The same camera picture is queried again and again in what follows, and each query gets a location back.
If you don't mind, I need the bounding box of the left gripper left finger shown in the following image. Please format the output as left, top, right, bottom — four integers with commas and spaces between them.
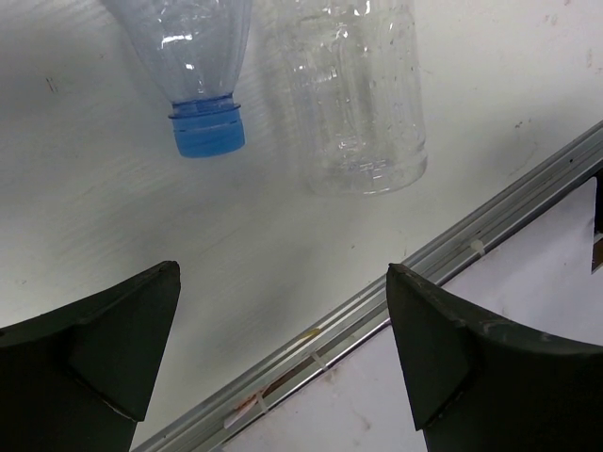
1, 261, 181, 451

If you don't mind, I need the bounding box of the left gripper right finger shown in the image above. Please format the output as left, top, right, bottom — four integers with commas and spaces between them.
386, 264, 602, 451

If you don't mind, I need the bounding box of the clear bottle white cap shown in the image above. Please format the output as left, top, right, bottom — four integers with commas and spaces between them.
262, 1, 428, 195

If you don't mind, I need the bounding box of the blue label blue cap bottle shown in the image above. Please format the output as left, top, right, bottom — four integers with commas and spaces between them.
105, 0, 253, 158

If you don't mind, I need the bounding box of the aluminium table edge rail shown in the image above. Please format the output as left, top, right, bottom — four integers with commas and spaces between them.
138, 123, 602, 451

